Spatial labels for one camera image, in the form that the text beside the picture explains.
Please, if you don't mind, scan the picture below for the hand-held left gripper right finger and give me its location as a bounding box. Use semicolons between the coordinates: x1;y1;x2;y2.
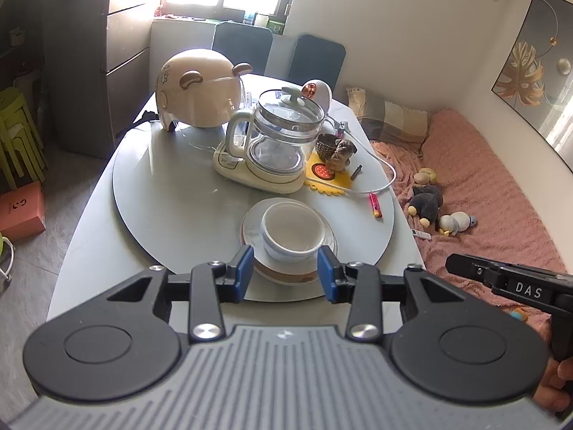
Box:
316;246;469;345

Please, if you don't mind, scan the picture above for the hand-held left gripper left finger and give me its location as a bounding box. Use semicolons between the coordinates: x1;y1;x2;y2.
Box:
105;244;255;345

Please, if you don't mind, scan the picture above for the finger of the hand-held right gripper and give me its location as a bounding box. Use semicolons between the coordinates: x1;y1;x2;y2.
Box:
445;253;502;295

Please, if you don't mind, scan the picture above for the blue plastic bowl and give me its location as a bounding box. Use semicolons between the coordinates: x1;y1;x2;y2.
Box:
261;201;327;264

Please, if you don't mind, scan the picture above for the leaf print white plate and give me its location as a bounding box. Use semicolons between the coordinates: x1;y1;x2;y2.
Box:
241;197;340;275

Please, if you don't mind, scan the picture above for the person's right hand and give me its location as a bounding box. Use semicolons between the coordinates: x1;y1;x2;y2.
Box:
533;356;573;419

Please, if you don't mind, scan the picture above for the white duck toy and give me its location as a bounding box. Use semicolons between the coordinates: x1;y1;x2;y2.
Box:
438;212;476;237

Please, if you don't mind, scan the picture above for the pink knitted blanket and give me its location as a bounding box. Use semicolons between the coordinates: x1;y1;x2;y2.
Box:
371;108;573;341

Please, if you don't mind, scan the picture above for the dark plush toy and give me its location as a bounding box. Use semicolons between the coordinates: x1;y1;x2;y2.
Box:
406;185;445;229

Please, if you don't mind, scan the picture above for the yellow round mat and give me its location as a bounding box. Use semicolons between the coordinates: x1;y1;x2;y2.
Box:
304;152;359;197

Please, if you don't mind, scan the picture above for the cream kettle base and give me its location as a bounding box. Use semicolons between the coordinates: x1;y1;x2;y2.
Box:
212;139;309;194

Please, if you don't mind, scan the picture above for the round glass turntable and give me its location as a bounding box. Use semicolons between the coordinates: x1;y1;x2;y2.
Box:
112;123;395;303

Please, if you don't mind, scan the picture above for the clear plastic tube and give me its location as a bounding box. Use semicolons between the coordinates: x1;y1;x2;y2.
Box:
324;116;398;198

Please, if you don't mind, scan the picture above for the brown dog figurine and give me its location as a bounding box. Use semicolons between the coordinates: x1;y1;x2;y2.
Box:
329;139;359;172

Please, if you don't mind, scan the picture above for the small woven basket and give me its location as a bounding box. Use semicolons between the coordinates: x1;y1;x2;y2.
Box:
316;133;341;157

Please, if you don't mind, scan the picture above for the glass electric kettle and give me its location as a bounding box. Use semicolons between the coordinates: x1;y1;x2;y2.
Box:
225;86;327;180

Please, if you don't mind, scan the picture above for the checked pillow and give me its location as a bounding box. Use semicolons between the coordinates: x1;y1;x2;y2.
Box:
346;84;431;144

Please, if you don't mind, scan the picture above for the white round device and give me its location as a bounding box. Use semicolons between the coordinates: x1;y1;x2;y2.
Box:
302;80;334;115

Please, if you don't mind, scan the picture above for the cream bear ear helmet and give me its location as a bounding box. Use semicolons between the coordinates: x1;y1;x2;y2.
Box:
154;49;254;133

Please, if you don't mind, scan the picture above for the dark blue chair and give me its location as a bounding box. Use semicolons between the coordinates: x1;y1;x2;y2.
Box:
211;21;274;77
286;33;347;92

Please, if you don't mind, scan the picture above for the orange cardboard box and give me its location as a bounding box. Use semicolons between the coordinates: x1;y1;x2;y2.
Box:
0;181;46;242

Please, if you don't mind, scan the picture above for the dark drawer cabinet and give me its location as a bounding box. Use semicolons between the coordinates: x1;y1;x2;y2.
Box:
42;0;155;159

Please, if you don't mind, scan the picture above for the stack of green stools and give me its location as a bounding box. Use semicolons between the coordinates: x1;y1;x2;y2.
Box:
0;87;50;191

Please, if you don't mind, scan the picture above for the gold leaf wall picture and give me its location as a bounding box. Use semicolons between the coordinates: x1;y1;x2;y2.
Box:
491;0;573;166

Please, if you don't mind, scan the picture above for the dark wall shelf unit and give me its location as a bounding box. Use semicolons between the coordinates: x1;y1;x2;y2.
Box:
0;0;45;90

